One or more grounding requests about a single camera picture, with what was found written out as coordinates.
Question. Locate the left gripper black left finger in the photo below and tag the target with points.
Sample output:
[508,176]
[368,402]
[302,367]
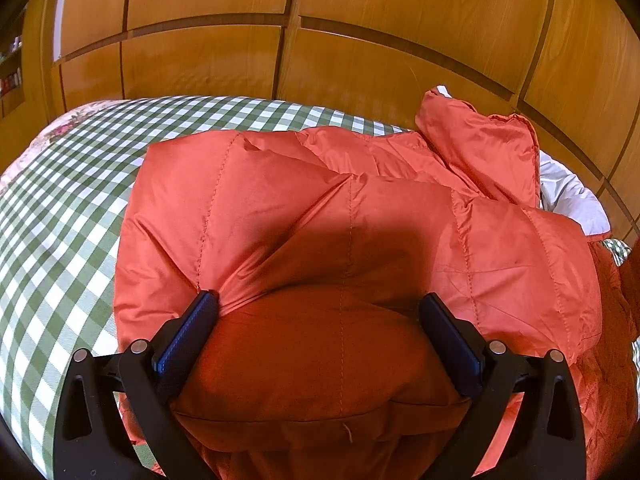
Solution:
[90,440]

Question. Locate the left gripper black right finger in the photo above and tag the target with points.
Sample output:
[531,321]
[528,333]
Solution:
[547,440]

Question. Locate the red quilted down jacket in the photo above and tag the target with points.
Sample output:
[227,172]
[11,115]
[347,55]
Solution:
[320,245]

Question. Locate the green white checked bedsheet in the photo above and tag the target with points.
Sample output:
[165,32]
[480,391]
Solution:
[60,224]

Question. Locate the floral mattress cover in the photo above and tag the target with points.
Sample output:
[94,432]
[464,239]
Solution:
[47,136]

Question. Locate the wooden panelled wardrobe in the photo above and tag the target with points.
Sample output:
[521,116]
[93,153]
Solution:
[570,66]

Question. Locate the wooden wall shelf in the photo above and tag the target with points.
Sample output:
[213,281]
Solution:
[11,78]

